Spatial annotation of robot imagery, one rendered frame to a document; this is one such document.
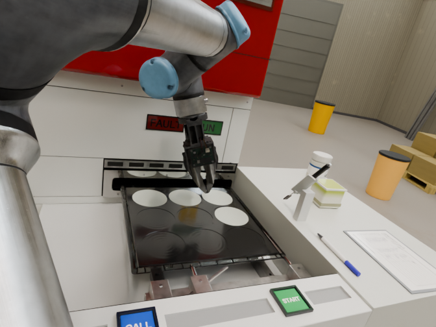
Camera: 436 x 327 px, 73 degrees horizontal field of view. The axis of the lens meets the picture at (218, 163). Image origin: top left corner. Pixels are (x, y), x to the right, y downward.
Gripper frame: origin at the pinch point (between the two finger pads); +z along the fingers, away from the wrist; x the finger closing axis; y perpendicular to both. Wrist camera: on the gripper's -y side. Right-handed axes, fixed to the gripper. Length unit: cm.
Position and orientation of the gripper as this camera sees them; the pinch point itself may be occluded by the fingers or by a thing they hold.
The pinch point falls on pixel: (205, 187)
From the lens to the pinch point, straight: 79.7
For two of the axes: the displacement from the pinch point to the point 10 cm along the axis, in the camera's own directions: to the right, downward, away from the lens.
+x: 9.8, -2.0, 0.8
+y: 1.4, 2.9, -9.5
